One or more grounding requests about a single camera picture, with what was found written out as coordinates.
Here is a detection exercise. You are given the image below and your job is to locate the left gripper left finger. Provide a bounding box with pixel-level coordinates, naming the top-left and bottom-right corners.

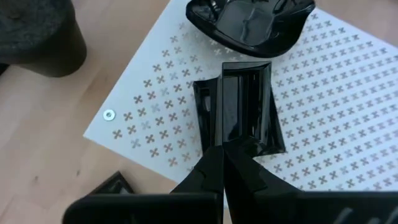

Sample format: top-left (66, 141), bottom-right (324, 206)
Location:
top-left (63, 145), bottom-right (225, 224)

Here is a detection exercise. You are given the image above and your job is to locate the white perforated shelf riser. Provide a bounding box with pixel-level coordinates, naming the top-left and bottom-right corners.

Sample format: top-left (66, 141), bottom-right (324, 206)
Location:
top-left (83, 0), bottom-right (398, 192)

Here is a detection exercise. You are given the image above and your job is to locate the black curved square bowl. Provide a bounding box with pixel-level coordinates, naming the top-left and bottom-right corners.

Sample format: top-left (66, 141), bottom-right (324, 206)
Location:
top-left (185, 0), bottom-right (317, 58)

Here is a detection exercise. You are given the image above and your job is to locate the black rectangular mini plate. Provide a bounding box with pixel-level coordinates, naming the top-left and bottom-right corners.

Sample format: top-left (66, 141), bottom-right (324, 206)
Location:
top-left (192, 60), bottom-right (287, 157)
top-left (89, 170), bottom-right (135, 195)

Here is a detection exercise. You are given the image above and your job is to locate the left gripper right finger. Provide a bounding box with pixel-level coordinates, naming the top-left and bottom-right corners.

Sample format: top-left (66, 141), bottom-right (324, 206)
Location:
top-left (223, 146), bottom-right (398, 224)

